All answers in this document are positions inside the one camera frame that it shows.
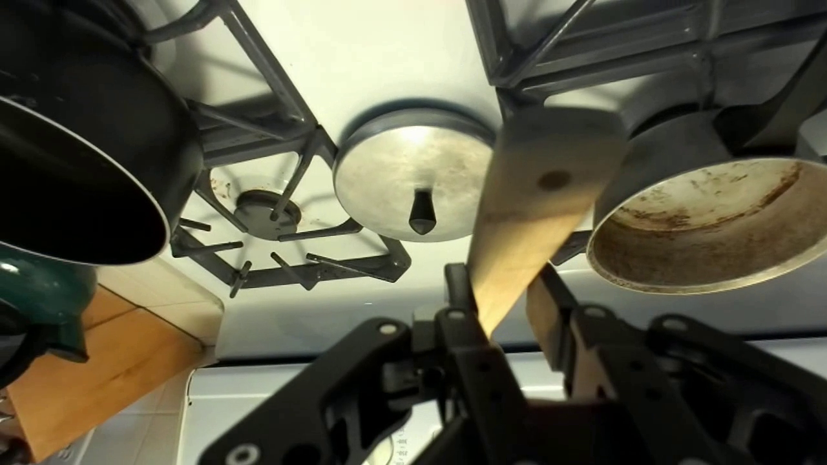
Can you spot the burner grate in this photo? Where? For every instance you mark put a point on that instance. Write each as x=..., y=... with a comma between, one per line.
x=594, y=42
x=277, y=123

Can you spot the green kettle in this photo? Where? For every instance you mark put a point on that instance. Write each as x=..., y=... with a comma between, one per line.
x=42, y=306

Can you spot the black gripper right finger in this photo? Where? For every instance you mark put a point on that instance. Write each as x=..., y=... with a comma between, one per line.
x=612, y=368

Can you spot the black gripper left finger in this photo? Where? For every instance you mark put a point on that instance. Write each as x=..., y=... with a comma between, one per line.
x=486, y=417

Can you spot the near burner grate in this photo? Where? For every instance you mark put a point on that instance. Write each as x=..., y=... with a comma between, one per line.
x=277, y=123

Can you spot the steel pot lid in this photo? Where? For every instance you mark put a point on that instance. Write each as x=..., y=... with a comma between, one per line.
x=415, y=169

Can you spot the far burner grate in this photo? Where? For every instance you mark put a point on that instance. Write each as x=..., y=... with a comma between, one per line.
x=594, y=42

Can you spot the wooden spoon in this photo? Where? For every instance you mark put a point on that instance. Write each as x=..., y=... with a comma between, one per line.
x=543, y=180

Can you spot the small steel saucepan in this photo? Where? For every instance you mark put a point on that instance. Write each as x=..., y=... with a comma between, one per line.
x=689, y=216

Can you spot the wooden knife block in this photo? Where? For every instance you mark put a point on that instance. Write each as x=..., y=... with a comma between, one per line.
x=144, y=328

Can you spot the black pot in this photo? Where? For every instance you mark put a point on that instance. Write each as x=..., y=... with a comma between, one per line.
x=96, y=152

